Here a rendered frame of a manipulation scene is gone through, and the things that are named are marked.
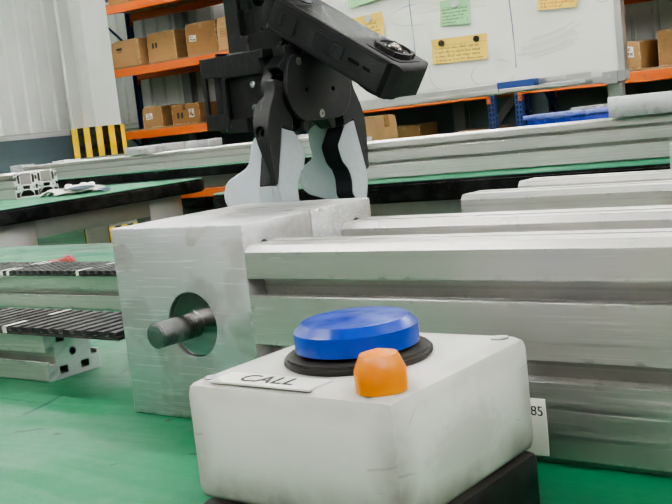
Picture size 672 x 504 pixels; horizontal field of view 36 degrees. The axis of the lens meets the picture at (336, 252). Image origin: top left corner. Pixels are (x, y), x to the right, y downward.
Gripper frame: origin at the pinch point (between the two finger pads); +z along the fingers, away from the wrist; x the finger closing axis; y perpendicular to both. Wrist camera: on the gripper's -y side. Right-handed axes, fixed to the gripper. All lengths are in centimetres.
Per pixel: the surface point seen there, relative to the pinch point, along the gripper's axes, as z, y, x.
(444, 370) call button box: -0.8, -30.4, 32.9
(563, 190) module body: -3.2, -21.2, 5.0
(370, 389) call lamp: -1.0, -30.0, 36.0
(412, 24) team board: -39, 156, -254
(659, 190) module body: -3.0, -26.7, 5.2
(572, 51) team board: -23, 99, -259
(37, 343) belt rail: 2.9, 5.8, 21.3
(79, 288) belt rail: 3.5, 25.8, 2.4
